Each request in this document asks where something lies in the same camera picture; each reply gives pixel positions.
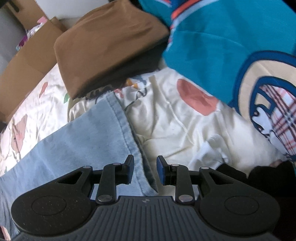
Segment leopard print cloth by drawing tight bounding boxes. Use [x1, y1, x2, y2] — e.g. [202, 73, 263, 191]
[84, 87, 111, 100]

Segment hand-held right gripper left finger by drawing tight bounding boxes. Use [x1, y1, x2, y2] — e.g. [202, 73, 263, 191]
[58, 155, 134, 205]

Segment pink packet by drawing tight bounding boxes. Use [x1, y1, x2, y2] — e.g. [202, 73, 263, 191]
[16, 16, 49, 50]

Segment grey plastic-wrapped mattress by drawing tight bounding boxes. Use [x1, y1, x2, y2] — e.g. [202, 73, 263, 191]
[0, 7, 27, 63]

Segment cream bear print bedsheet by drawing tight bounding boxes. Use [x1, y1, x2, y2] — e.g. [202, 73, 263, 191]
[0, 65, 287, 176]

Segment small white cloth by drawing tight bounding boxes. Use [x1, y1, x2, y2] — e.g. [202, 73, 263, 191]
[196, 135, 232, 170]

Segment black folded garment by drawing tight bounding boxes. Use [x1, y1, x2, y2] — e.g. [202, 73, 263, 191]
[76, 38, 170, 98]

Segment light blue jeans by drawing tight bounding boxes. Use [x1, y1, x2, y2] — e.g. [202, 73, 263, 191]
[0, 94, 159, 240]

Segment brown folded garment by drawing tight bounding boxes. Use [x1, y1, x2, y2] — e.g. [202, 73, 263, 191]
[53, 0, 171, 100]

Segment brown cardboard sheet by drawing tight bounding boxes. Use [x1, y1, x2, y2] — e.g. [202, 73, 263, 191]
[0, 0, 68, 124]

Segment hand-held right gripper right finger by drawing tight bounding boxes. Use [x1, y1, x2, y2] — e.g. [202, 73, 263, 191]
[157, 155, 234, 205]

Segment dark cloth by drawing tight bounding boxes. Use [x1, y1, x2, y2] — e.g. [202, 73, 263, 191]
[216, 160, 296, 200]

